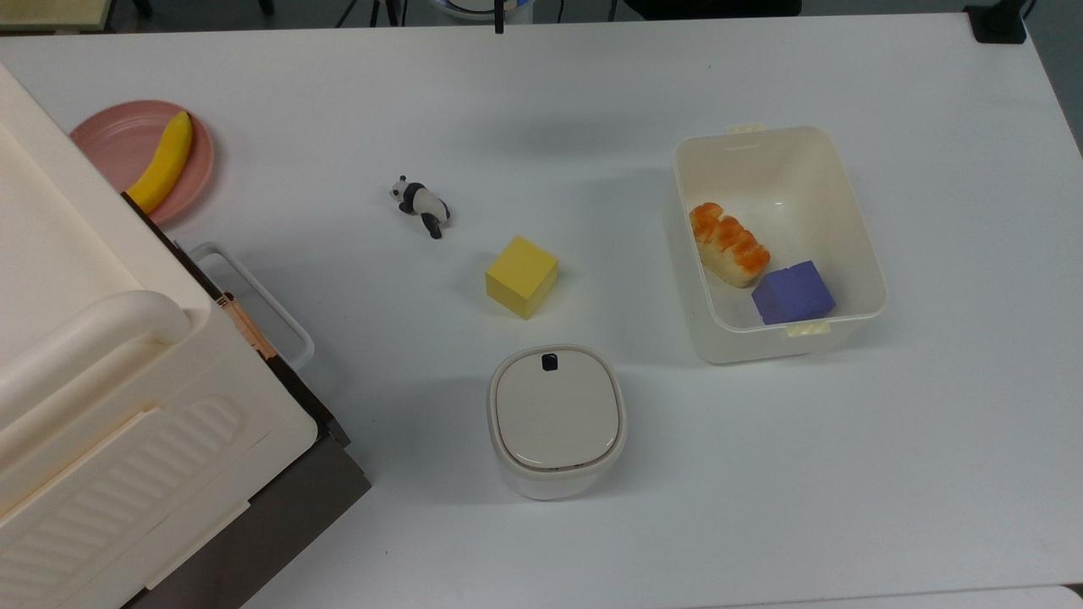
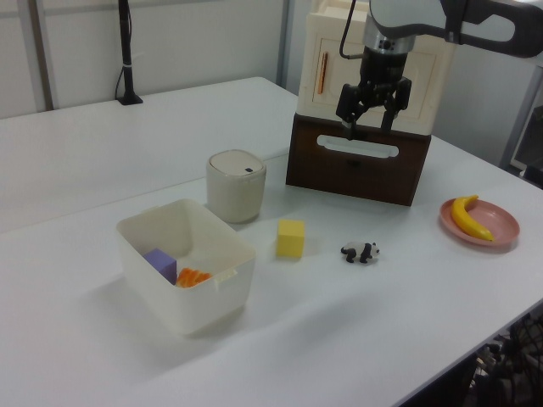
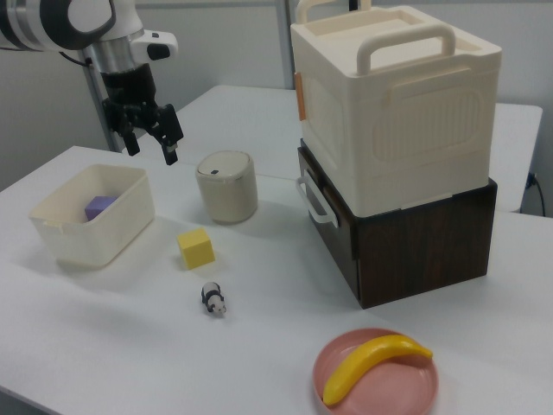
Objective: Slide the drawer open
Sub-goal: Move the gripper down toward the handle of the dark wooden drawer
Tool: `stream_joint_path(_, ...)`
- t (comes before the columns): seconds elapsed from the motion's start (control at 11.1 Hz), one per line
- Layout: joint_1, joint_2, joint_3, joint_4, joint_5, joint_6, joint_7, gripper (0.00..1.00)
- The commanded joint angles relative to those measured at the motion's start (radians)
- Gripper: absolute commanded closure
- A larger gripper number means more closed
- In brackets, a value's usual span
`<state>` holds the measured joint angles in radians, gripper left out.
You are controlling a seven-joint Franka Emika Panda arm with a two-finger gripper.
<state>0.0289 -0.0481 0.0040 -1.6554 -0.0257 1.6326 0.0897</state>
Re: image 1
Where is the white drawer handle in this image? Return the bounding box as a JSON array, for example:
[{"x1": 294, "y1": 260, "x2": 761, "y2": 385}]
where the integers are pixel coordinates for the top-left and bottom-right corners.
[{"x1": 188, "y1": 242, "x2": 316, "y2": 371}]

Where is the dark brown wooden box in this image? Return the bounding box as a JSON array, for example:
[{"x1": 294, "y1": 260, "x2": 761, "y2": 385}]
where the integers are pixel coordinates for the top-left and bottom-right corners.
[{"x1": 123, "y1": 193, "x2": 373, "y2": 609}]

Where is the yellow cube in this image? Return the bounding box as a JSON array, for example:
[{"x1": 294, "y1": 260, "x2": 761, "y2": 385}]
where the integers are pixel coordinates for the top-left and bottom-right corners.
[{"x1": 485, "y1": 234, "x2": 560, "y2": 321}]

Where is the beige lidded trash bin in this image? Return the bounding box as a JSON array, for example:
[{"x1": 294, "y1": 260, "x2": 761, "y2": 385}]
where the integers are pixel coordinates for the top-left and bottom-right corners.
[{"x1": 487, "y1": 343, "x2": 629, "y2": 502}]

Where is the panda figurine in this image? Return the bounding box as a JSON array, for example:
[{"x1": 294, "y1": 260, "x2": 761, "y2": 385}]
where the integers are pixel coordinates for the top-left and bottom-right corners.
[{"x1": 389, "y1": 175, "x2": 452, "y2": 240}]

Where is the orange toy bread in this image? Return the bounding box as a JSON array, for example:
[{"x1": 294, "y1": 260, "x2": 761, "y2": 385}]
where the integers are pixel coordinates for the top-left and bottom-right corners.
[{"x1": 689, "y1": 201, "x2": 772, "y2": 289}]

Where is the purple cube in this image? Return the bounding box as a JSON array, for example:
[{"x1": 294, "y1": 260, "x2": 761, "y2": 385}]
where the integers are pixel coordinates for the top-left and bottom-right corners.
[{"x1": 751, "y1": 260, "x2": 838, "y2": 326}]

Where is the white plastic container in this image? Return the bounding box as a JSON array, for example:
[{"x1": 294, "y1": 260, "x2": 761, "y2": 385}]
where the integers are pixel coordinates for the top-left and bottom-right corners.
[{"x1": 672, "y1": 124, "x2": 889, "y2": 366}]

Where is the yellow toy banana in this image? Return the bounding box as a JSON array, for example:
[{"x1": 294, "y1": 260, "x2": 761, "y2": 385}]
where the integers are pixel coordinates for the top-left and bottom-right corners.
[{"x1": 125, "y1": 111, "x2": 194, "y2": 215}]

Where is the pink plate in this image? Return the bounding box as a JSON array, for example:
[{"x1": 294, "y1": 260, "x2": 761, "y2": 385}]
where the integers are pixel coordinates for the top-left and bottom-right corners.
[{"x1": 69, "y1": 100, "x2": 215, "y2": 226}]

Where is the black table clamp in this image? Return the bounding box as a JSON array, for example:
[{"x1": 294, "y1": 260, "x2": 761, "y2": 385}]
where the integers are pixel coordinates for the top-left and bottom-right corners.
[{"x1": 965, "y1": 0, "x2": 1029, "y2": 45}]

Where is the wooden side table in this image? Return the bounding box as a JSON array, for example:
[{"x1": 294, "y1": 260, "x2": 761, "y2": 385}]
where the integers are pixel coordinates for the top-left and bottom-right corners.
[{"x1": 0, "y1": 0, "x2": 115, "y2": 35}]

